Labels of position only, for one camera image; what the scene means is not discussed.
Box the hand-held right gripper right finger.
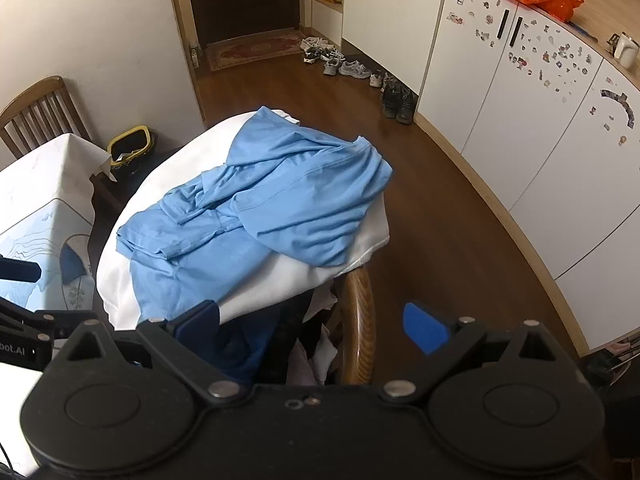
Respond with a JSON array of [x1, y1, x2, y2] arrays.
[[377, 301, 576, 406]]

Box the long white stickered cabinet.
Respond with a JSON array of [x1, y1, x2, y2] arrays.
[[417, 0, 640, 351]]

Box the wooden armchair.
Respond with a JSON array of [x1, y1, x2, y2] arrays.
[[320, 262, 377, 387]]

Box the white cloth chair cover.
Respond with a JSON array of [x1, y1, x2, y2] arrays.
[[95, 110, 392, 333]]

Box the open white shelf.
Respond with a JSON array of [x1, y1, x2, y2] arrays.
[[311, 0, 347, 48]]

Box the yellow rimmed trash bin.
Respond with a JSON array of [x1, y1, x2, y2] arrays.
[[106, 125, 157, 183]]

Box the light blue T-shirt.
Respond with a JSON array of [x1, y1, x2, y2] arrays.
[[116, 106, 393, 328]]

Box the black cable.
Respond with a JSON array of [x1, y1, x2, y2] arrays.
[[0, 441, 18, 480]]

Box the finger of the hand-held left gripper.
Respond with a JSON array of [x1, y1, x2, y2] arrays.
[[0, 255, 42, 283], [0, 297, 98, 342]]

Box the wooden slatted dining chair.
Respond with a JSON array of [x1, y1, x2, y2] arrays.
[[0, 76, 93, 161]]

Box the red patterned doormat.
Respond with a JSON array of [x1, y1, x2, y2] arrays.
[[205, 30, 313, 72]]

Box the row of shoes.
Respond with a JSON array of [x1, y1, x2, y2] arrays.
[[299, 35, 418, 125]]

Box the pile of assorted clothes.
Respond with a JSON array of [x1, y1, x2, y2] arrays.
[[220, 280, 346, 387]]

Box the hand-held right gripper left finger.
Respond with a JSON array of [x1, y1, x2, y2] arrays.
[[50, 300, 251, 406]]

